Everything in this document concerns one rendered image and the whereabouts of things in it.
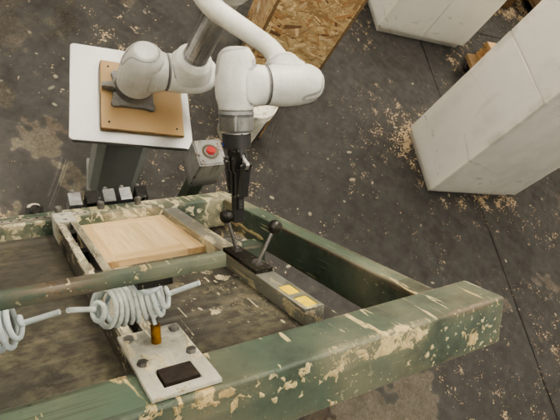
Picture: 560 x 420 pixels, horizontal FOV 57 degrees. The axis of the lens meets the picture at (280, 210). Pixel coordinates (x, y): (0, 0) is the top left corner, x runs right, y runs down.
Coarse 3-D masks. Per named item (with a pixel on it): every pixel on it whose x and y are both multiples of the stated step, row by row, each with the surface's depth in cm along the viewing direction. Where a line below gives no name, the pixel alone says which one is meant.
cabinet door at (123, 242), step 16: (96, 224) 174; (112, 224) 174; (128, 224) 175; (144, 224) 175; (160, 224) 174; (176, 224) 174; (96, 240) 157; (112, 240) 158; (128, 240) 158; (144, 240) 158; (160, 240) 159; (176, 240) 158; (192, 240) 158; (112, 256) 144; (128, 256) 144; (144, 256) 144; (160, 256) 146; (176, 256) 149
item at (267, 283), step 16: (176, 208) 186; (192, 224) 167; (208, 240) 151; (224, 240) 151; (240, 272) 133; (272, 272) 127; (256, 288) 126; (272, 288) 118; (288, 304) 113; (320, 304) 109; (304, 320) 108; (320, 320) 110
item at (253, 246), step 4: (244, 240) 176; (248, 240) 175; (252, 240) 175; (256, 240) 175; (244, 244) 171; (248, 244) 171; (252, 244) 171; (256, 244) 171; (260, 244) 171; (244, 248) 168; (248, 248) 169; (252, 248) 170; (256, 248) 170; (260, 248) 171; (252, 252) 170; (256, 252) 170; (260, 252) 171; (256, 256) 171; (264, 256) 172; (264, 260) 173
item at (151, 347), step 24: (72, 216) 164; (72, 240) 140; (72, 264) 135; (96, 264) 126; (144, 288) 70; (120, 336) 82; (144, 336) 82; (168, 336) 82; (120, 360) 93; (144, 360) 74; (168, 360) 75; (192, 360) 75; (144, 384) 69; (192, 384) 69
